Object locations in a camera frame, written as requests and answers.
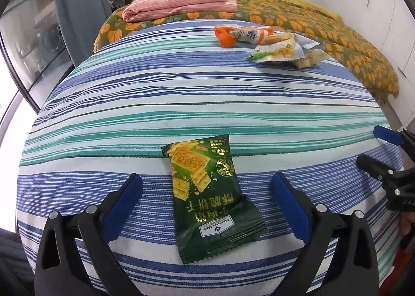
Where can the grey-blue curtain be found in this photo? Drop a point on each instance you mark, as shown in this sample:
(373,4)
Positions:
(81,7)

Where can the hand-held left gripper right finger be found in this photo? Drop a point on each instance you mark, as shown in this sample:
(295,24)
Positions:
(290,205)

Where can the blue green striped blanket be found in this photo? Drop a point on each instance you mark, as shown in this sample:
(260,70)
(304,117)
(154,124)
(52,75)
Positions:
(162,98)

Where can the orange floral bedspread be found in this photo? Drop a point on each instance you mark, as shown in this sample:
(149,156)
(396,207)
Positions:
(340,36)

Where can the dark cloth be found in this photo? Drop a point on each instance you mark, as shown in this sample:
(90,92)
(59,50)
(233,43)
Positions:
(13,263)

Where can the pink folded blanket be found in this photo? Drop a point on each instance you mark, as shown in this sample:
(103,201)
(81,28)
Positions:
(175,5)

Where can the green cracker packet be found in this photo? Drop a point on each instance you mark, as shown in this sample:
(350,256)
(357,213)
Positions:
(207,192)

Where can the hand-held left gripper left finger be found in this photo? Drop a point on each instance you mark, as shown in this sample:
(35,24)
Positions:
(124,205)

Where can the orange candy wrapper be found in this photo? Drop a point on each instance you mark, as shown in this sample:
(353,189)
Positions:
(233,35)

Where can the person's right hand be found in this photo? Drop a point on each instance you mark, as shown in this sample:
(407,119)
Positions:
(408,223)

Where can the glass sliding door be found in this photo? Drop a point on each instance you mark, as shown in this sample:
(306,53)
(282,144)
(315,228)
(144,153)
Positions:
(32,43)

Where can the orange plastic bag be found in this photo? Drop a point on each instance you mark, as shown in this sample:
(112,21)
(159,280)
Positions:
(405,260)

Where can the white wardrobe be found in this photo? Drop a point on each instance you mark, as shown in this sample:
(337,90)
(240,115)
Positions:
(373,4)

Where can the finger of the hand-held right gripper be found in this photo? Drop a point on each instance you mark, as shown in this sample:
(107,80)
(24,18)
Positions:
(387,134)
(373,164)

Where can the white torn wrapper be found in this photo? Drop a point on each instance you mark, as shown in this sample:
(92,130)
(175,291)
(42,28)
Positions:
(306,42)

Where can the beige snack wrapper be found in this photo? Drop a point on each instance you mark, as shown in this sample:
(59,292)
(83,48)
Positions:
(309,58)

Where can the green white snack wrapper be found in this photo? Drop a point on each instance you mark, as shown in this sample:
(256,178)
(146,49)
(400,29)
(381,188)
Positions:
(278,52)

